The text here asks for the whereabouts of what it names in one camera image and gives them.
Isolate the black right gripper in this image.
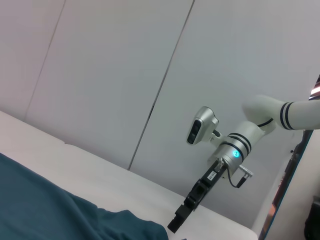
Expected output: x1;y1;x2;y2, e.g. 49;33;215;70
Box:
166;160;227;235

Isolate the blue shirt with pink print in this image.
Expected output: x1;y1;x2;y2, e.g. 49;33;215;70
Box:
0;152;169;240

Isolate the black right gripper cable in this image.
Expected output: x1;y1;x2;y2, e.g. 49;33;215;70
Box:
216;157;254;188

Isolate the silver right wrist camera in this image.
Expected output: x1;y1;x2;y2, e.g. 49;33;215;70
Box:
186;106;224;146

